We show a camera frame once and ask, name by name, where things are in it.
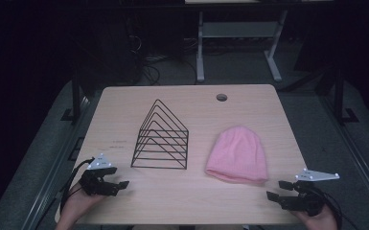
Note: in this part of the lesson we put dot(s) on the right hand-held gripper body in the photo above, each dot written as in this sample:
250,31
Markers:
305,199

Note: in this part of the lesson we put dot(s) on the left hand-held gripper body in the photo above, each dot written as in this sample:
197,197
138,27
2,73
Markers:
97,187

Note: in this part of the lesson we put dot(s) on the grey metal table frame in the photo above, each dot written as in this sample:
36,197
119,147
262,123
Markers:
238,29

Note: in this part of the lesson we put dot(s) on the grey aluminium rail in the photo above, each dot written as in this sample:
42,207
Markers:
52,179
354,153

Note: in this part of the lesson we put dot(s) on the black metal stand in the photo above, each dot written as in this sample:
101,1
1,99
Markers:
76,99
340,96

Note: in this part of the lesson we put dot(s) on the person's left hand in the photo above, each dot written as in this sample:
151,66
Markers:
78,202

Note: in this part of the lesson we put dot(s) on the person's right hand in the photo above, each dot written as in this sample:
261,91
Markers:
318,222

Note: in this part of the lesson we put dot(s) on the pink knitted beanie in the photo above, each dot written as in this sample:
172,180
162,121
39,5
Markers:
238,156

